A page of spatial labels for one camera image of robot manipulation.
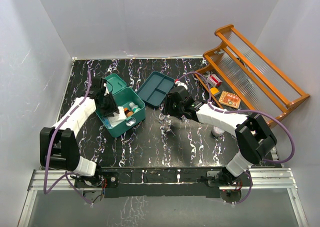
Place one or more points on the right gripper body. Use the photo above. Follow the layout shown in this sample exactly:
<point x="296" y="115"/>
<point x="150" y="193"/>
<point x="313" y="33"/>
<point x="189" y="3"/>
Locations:
<point x="173" y="109"/>

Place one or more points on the white gauze pack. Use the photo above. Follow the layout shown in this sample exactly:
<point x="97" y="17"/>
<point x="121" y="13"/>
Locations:
<point x="116" y="119"/>

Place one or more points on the brown medicine bottle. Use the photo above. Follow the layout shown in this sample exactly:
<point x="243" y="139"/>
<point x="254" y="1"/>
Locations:
<point x="128" y="112"/>

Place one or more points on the white medicine bottle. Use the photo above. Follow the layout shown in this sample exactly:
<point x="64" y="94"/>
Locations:
<point x="134" y="107"/>

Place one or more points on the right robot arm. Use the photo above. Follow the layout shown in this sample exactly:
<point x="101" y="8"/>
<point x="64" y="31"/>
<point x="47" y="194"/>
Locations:
<point x="254" y="137"/>

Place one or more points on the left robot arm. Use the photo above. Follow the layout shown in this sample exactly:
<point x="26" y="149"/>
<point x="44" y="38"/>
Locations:
<point x="58" y="144"/>

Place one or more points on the green medicine box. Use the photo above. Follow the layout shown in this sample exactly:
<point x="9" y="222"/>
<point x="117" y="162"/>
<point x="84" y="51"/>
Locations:
<point x="123" y="95"/>

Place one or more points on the dark teal divider tray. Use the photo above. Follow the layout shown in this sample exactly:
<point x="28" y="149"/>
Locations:
<point x="154" y="90"/>

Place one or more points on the yellow small block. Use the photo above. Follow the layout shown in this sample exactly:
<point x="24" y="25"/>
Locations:
<point x="215" y="91"/>

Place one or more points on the red white small box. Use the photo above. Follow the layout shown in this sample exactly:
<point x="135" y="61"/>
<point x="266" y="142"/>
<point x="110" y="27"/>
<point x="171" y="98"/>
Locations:
<point x="214" y="80"/>

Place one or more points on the clear round container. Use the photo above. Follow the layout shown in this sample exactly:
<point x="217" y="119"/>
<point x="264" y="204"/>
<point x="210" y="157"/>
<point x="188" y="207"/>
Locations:
<point x="217" y="132"/>

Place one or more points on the orange patterned card pack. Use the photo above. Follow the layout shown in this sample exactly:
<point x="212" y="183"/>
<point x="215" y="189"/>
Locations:
<point x="229" y="99"/>

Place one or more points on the orange wooden shelf rack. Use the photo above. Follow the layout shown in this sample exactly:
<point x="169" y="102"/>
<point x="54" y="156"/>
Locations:
<point x="249" y="74"/>

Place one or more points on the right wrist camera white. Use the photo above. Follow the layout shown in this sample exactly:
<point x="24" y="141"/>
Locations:
<point x="179" y="83"/>

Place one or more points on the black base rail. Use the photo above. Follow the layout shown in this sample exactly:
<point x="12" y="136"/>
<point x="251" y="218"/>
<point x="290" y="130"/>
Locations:
<point x="164" y="182"/>

